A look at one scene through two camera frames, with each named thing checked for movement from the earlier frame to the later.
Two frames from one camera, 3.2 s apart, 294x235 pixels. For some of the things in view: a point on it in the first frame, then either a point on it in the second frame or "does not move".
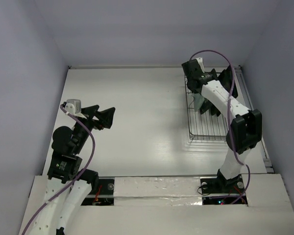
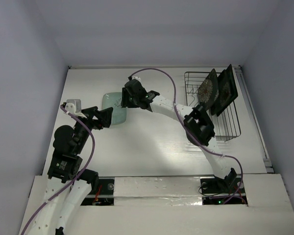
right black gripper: (217, 80) → (127, 97)
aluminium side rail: (270, 169) does not move
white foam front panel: (174, 206) does not move
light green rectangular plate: (198, 101) → (114, 100)
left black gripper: (105, 116) does not move
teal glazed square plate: (227, 75) does not move
